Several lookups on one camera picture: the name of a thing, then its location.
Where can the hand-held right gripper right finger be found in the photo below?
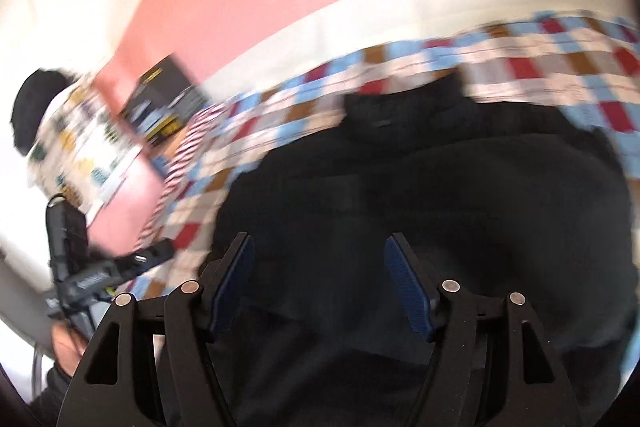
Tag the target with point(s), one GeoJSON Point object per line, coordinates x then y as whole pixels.
{"type": "Point", "coordinates": [407, 287]}

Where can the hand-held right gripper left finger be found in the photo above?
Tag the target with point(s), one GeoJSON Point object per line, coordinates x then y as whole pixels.
{"type": "Point", "coordinates": [227, 292]}

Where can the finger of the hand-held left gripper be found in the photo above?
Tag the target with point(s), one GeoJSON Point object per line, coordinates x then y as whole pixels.
{"type": "Point", "coordinates": [150, 254]}

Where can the black garment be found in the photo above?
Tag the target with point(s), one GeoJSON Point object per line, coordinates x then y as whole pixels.
{"type": "Point", "coordinates": [350, 187]}

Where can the person's left forearm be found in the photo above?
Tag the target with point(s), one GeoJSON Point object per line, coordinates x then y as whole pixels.
{"type": "Point", "coordinates": [52, 392]}

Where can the person's left hand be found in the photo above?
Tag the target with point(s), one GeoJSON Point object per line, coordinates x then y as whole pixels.
{"type": "Point", "coordinates": [67, 349]}

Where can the pink storage box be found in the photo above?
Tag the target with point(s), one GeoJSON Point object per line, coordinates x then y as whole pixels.
{"type": "Point", "coordinates": [125, 207]}

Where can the pineapple print cloth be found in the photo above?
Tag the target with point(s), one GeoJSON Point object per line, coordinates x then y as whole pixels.
{"type": "Point", "coordinates": [80, 142]}

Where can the red white striped cloth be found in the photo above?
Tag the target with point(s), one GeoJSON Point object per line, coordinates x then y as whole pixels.
{"type": "Point", "coordinates": [192, 142]}

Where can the black cloth bundle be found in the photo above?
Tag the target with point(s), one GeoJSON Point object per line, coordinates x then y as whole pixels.
{"type": "Point", "coordinates": [32, 107]}

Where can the black cardboard box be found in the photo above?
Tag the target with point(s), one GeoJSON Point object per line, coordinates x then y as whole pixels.
{"type": "Point", "coordinates": [160, 92]}

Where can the plaid bed sheet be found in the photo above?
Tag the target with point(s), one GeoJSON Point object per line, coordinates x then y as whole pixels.
{"type": "Point", "coordinates": [525, 57]}

